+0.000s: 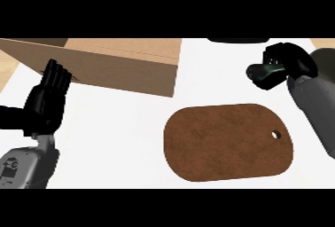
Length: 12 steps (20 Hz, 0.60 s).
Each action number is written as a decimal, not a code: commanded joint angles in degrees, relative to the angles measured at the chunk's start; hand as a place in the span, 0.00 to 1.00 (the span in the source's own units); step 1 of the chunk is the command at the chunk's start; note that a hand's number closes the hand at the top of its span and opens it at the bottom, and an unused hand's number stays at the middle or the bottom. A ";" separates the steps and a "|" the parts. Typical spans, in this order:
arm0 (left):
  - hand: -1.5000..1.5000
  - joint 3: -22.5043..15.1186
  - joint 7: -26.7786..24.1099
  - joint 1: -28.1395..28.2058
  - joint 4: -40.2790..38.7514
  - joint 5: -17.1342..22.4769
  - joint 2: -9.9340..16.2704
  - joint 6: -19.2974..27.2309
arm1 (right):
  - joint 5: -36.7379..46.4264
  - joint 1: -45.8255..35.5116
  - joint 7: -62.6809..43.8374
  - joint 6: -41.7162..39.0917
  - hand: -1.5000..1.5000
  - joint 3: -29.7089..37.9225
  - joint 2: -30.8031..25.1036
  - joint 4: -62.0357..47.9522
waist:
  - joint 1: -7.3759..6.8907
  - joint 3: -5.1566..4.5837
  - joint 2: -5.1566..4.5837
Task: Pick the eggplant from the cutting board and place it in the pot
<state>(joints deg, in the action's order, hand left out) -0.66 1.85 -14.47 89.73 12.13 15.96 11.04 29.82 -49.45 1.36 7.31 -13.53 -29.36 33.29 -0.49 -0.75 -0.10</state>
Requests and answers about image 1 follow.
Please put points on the dark olive rounded object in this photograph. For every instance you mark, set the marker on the dark olive rounded object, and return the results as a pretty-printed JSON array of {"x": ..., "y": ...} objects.
[{"x": 327, "y": 62}]

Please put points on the black rounded object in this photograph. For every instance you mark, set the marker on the black rounded object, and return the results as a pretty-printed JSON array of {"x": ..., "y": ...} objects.
[{"x": 238, "y": 39}]

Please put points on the dark eggplant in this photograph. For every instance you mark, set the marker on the dark eggplant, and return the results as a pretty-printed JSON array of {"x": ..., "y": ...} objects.
[{"x": 263, "y": 76}]

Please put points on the brown wooden cutting board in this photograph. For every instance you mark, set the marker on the brown wooden cutting board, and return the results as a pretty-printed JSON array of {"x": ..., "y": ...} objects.
[{"x": 226, "y": 142}]

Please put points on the brown wooden cabinet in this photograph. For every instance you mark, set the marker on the brown wooden cabinet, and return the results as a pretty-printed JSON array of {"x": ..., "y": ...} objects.
[{"x": 117, "y": 68}]

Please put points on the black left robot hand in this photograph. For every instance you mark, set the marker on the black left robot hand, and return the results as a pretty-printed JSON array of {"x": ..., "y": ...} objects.
[{"x": 43, "y": 106}]

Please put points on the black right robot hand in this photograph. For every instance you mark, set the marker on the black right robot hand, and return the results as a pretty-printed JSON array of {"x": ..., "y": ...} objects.
[{"x": 302, "y": 60}]

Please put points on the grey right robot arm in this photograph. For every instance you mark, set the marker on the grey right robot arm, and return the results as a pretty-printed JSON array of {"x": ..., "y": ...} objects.
[{"x": 312, "y": 103}]

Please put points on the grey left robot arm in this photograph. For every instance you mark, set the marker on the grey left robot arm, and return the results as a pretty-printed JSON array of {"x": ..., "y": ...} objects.
[{"x": 26, "y": 165}]

